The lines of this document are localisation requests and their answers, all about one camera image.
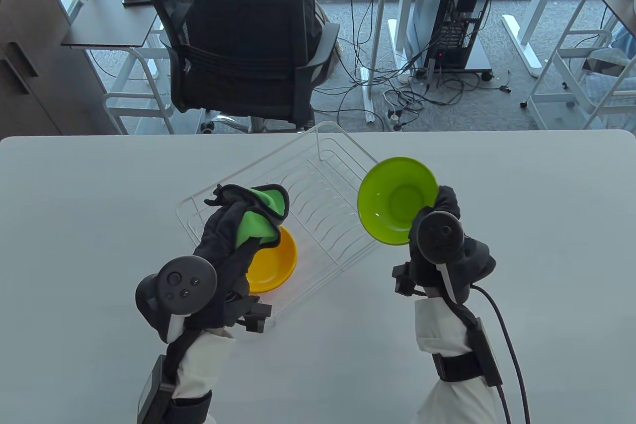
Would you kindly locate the person's left hand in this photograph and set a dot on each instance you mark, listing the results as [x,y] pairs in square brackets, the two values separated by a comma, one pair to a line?
[221,240]

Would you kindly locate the person's right hand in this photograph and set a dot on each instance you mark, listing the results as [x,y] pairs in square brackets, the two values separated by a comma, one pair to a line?
[447,200]

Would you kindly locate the green and grey hand towel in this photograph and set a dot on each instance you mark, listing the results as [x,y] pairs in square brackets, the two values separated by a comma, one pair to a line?
[256,222]

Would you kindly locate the green plastic bowl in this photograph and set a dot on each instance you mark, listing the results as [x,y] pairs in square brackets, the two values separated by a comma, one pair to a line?
[392,200]

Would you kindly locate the yellow plastic bowl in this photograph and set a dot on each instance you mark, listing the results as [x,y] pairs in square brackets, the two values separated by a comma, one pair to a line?
[276,265]

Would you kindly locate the person's right forearm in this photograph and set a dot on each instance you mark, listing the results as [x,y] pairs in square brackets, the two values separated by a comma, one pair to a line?
[437,329]

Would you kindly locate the person's left forearm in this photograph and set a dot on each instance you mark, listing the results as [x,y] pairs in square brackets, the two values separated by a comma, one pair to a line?
[203,364]

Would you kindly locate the black right hand controller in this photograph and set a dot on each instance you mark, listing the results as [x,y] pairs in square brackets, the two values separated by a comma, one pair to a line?
[439,237]

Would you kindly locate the black hand controller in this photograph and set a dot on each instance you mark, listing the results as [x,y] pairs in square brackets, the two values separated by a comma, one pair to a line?
[439,237]
[184,280]

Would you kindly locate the black left hand controller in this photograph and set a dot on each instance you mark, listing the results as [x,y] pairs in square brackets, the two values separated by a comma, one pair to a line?
[184,280]

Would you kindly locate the white power strip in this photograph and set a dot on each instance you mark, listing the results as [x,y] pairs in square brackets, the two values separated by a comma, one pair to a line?
[394,118]

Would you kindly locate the computer stand on casters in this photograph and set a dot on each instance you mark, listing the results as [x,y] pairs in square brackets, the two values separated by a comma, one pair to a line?
[479,63]

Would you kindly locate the black right wrist box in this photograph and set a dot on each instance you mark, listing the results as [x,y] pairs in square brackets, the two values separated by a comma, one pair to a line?
[487,354]

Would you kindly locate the black wrist box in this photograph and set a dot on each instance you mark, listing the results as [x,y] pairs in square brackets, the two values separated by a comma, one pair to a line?
[487,354]
[151,394]

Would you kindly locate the black left wrist box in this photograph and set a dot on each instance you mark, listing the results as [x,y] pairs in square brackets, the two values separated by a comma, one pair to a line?
[151,394]

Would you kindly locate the black computer tower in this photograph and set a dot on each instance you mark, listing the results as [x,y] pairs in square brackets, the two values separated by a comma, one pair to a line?
[462,21]

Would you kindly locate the dark grey bag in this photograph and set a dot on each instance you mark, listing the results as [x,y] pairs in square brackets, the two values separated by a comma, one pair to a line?
[603,63]

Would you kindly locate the black mesh office chair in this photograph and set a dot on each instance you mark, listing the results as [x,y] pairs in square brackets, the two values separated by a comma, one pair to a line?
[238,31]

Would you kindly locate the brown cabinet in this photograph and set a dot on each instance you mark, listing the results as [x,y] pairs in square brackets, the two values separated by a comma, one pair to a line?
[35,71]

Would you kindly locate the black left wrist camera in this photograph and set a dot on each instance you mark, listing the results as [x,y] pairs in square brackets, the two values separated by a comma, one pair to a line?
[256,314]

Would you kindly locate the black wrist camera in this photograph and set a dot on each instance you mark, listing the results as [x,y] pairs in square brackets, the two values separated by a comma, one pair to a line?
[256,314]
[403,282]

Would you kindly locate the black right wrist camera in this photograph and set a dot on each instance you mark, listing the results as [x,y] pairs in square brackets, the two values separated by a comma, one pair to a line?
[403,282]

